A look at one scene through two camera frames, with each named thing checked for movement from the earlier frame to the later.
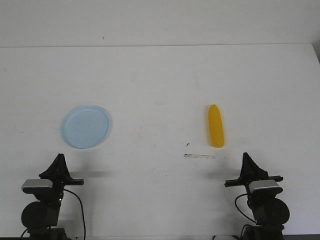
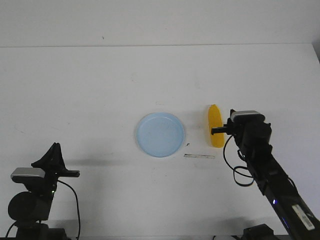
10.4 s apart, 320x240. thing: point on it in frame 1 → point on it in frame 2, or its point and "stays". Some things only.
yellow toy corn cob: [216, 133] stays
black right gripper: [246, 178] → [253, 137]
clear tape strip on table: [199, 156] stays
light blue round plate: [86, 126] → [160, 134]
